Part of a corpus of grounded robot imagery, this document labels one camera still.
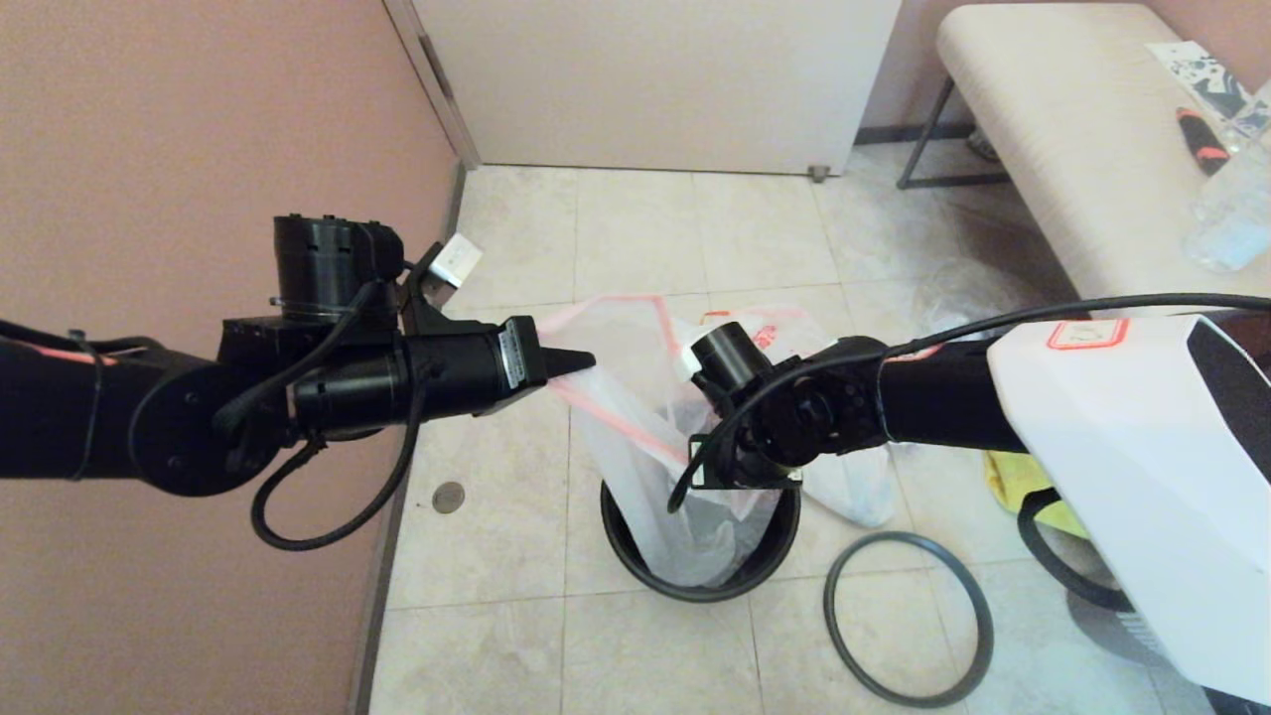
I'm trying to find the white red-printed plastic bag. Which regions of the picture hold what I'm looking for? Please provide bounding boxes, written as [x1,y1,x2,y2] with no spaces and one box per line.
[700,306,897,528]

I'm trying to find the grey bin rim ring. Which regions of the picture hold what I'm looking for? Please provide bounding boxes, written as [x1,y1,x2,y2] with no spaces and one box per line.
[824,532,995,709]

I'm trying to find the grey ribbed robot base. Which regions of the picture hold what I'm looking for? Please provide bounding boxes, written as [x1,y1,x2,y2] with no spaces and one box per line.
[1067,591,1178,668]

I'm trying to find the black round trash bin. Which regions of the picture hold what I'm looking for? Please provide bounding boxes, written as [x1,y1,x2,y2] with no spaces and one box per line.
[600,479,801,604]

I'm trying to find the yellow fabric tote bag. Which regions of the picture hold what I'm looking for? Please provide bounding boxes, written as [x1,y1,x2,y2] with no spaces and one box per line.
[985,452,1090,539]

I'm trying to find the clear bag with dark contents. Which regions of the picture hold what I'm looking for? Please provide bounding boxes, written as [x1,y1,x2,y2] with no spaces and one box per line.
[914,260,1068,334]

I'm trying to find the white door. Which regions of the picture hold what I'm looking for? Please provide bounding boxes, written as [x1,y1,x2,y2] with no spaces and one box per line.
[412,0,903,179]

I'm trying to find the beige wooden table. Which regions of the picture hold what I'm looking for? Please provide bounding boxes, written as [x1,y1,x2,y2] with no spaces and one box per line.
[897,3,1271,329]

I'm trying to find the clear plastic water bottle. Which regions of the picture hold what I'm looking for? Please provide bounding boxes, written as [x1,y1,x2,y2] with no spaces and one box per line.
[1181,82,1271,275]

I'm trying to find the black orange tool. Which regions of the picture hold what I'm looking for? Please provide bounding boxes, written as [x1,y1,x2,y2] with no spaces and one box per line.
[1172,107,1228,178]

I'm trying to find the black white printed leaflet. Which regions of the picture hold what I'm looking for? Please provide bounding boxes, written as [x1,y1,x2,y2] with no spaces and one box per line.
[1142,42,1270,138]

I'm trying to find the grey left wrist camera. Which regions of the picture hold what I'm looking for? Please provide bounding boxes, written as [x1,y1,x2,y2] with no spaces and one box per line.
[431,233,486,290]

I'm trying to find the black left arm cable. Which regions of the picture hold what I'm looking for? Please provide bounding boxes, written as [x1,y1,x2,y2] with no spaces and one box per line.
[213,283,430,553]

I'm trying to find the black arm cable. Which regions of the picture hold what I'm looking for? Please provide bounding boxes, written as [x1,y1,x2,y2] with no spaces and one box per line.
[213,283,430,553]
[667,293,1271,613]

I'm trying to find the beige door frame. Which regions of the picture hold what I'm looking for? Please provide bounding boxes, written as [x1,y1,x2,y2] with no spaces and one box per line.
[383,0,484,172]

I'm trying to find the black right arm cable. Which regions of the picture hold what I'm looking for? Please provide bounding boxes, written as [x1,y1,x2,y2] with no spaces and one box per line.
[667,293,1271,613]

